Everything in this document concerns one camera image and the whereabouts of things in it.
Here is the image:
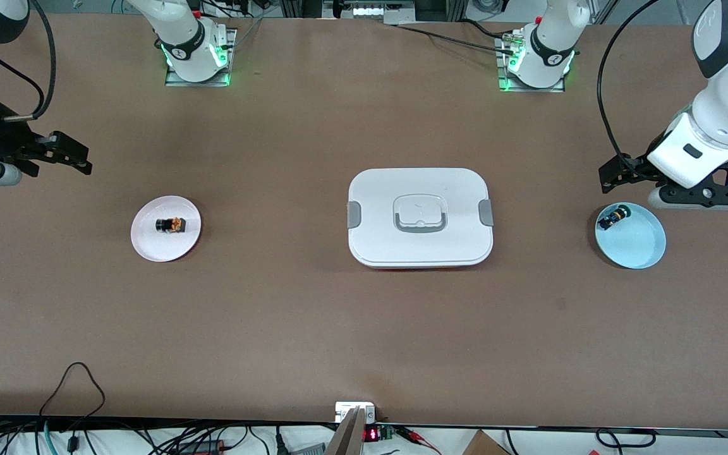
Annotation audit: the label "white labelled device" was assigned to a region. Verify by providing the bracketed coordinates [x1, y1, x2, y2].
[351, 2, 415, 20]

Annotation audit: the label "pale pink round plate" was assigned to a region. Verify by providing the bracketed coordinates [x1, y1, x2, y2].
[130, 195, 202, 263]

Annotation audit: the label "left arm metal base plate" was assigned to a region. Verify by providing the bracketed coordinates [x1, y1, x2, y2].
[495, 32, 568, 94]

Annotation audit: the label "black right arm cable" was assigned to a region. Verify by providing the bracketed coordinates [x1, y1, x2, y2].
[0, 0, 57, 121]

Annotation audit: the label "green push-button switch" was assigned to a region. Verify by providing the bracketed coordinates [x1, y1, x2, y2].
[598, 204, 631, 231]

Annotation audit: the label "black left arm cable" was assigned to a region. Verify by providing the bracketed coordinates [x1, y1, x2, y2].
[597, 0, 662, 181]

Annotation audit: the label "small white box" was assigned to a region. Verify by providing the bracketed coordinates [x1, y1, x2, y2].
[334, 401, 377, 424]

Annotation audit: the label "black looped thin cable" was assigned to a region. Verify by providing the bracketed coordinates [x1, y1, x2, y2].
[39, 361, 107, 455]

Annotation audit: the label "grey metal post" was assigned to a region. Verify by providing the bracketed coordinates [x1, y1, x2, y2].
[323, 406, 368, 455]

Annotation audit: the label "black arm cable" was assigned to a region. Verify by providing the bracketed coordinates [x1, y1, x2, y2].
[0, 0, 57, 121]
[597, 0, 662, 181]

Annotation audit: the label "light blue round plate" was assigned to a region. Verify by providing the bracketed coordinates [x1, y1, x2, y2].
[595, 202, 667, 270]

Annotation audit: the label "red black clip leads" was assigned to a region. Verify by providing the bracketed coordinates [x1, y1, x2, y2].
[396, 425, 444, 455]

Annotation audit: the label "black cable on table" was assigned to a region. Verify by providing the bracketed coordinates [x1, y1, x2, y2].
[394, 19, 523, 59]

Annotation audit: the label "black coiled cable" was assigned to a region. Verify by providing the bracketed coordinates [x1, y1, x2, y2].
[595, 428, 658, 455]

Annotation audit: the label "dark metal frame rack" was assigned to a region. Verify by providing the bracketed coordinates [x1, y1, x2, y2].
[279, 0, 469, 25]

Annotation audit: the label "white lidded plastic container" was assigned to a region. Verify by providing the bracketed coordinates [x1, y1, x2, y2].
[346, 167, 495, 270]

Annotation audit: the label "orange black device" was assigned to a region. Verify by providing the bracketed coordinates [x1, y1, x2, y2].
[178, 438, 226, 455]

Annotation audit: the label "brown cardboard piece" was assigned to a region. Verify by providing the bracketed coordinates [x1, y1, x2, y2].
[462, 430, 511, 455]

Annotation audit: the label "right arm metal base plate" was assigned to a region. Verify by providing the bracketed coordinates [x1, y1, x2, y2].
[164, 28, 238, 87]

